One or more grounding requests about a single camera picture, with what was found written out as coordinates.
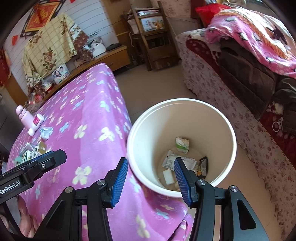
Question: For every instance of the wedding photo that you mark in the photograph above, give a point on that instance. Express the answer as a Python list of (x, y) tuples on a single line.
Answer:
[(98, 47)]

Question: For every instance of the white foil sachet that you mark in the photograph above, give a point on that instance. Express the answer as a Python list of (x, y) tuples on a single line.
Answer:
[(171, 160)]

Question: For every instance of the dark maroon bow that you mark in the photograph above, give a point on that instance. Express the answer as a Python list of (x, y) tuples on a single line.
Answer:
[(276, 34)]

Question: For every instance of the white plastic bucket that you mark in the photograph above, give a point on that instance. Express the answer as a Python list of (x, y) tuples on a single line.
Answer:
[(185, 120)]

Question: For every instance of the green gold medicine box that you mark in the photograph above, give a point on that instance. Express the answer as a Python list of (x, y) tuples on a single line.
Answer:
[(40, 148)]

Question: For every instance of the floral covered sofa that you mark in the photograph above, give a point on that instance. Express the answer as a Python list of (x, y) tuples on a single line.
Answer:
[(231, 120)]

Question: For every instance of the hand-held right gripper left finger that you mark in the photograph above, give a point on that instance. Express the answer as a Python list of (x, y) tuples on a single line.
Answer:
[(120, 183)]

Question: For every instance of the brown jacket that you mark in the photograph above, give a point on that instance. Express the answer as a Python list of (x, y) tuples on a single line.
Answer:
[(242, 69)]

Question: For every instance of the checked floral cloth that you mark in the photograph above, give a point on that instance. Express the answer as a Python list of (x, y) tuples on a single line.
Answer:
[(48, 46)]

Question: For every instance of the person's left hand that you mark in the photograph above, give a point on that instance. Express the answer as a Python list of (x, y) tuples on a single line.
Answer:
[(27, 220)]

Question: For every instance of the peach fringed blanket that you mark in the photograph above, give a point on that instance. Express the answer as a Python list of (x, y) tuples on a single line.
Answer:
[(254, 30)]

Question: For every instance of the dark snack wrapper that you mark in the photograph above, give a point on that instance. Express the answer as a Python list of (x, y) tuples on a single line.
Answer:
[(203, 166)]

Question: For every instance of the clear plastic bag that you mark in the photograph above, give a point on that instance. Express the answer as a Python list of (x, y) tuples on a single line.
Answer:
[(46, 132)]

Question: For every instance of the black set-top box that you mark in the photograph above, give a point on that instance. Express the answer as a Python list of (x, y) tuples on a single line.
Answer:
[(112, 46)]

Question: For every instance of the white pill bottle pink label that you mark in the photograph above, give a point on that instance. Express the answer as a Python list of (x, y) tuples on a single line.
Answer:
[(35, 122)]

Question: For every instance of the fruit print box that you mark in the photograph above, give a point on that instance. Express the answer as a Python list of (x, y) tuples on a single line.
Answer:
[(152, 24)]

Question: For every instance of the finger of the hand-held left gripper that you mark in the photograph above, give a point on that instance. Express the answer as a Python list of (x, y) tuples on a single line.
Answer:
[(53, 161)]

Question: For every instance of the small red flag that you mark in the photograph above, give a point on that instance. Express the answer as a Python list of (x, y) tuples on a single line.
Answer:
[(15, 39)]

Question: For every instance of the red plush sofa throw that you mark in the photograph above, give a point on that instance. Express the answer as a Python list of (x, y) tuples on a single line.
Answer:
[(208, 53)]

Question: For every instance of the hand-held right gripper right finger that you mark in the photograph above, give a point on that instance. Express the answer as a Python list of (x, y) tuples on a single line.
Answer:
[(182, 183)]

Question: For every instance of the wooden cabinet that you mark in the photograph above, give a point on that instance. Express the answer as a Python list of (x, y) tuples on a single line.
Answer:
[(115, 58)]

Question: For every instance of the framed couple photo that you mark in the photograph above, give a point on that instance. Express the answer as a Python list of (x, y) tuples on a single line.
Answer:
[(60, 74)]

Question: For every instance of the dark wooden chair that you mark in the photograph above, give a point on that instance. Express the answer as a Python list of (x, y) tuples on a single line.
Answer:
[(126, 23), (159, 58)]

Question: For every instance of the pink printed blanket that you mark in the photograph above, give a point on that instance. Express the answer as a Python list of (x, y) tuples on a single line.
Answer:
[(231, 34)]

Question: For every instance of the white barcode medicine box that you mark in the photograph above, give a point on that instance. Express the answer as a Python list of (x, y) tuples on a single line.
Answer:
[(26, 148)]

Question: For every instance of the metal keyring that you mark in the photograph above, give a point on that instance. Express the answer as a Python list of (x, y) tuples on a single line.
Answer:
[(277, 125)]

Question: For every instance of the pink thermos bottle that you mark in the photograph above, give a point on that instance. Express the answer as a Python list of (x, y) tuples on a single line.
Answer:
[(25, 117)]

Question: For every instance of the framed red calligraphy picture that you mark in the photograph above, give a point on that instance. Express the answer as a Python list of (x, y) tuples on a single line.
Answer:
[(41, 15)]

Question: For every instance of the tall floral cloth cover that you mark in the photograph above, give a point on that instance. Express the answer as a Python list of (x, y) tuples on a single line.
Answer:
[(171, 7)]

